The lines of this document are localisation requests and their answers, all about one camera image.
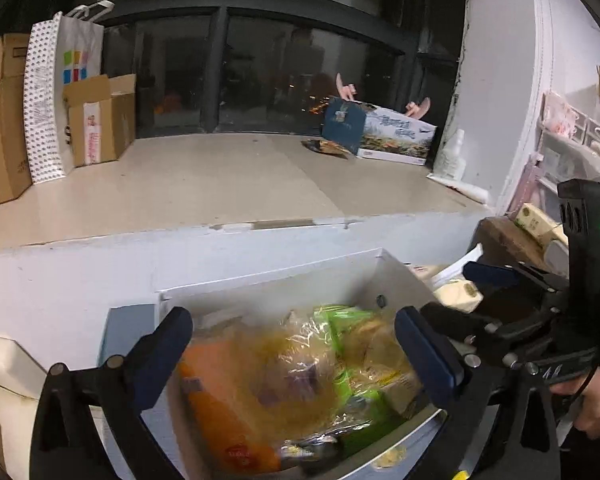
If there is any white drawer organizer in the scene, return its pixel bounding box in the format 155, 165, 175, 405
522, 91, 600, 211

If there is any white alarm clock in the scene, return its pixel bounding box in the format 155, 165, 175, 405
544, 239, 571, 275

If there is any white tube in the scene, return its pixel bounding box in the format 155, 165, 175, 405
426, 172, 491, 204

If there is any scenery printed box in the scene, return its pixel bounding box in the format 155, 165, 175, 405
357, 105, 438, 166

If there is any brown wooden board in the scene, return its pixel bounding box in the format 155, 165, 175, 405
475, 216, 571, 281

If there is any yellow tissue pack with tissue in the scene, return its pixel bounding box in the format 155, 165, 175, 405
410, 244, 485, 315

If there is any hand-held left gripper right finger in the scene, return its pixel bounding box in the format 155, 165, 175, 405
394, 305, 563, 480

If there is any small open cardboard box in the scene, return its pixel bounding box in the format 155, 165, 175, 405
62, 74, 138, 167

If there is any large cardboard box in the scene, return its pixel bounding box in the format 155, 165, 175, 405
0, 33, 33, 211

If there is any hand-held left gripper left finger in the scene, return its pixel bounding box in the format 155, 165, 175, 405
30, 306, 195, 480

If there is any clear packet of yellow cake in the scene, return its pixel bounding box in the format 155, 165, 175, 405
250, 310, 346, 441

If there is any small beige snack packet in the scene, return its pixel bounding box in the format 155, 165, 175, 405
347, 317, 406, 376

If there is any brown wrapper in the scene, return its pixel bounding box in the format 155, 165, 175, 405
302, 137, 353, 158

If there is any white spray bottle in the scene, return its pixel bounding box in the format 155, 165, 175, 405
434, 129, 467, 181

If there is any person's right hand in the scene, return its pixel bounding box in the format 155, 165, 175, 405
550, 366, 600, 441

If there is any orange snack packet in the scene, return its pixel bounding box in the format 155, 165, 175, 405
177, 340, 281, 473

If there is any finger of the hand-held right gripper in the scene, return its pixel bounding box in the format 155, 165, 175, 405
462, 261, 571, 311
420, 302, 568, 361

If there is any green snack packet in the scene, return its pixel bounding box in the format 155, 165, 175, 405
335, 370, 406, 456
315, 305, 381, 361

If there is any dotted white paper bag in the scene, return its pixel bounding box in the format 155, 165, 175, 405
22, 1, 116, 186

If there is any dark blue box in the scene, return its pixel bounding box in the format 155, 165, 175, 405
321, 96, 368, 156

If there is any cream cushioned seat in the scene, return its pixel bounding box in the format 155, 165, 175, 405
0, 332, 48, 480

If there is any dark window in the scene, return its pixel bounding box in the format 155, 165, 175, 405
0, 0, 468, 138

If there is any white box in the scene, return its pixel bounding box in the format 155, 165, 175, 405
155, 247, 448, 480

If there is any pink toy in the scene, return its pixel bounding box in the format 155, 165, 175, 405
405, 97, 432, 120
336, 72, 358, 101

